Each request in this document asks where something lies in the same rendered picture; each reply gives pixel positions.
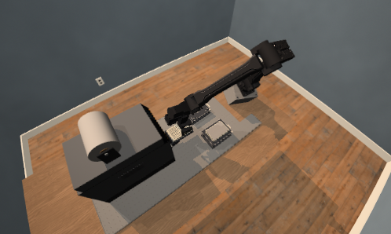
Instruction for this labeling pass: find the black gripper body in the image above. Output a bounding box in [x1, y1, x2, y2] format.
[177, 118, 192, 133]

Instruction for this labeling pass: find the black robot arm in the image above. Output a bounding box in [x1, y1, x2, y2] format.
[164, 39, 295, 126]

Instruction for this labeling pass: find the grey cylinder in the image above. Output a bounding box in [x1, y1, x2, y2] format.
[78, 111, 122, 162]

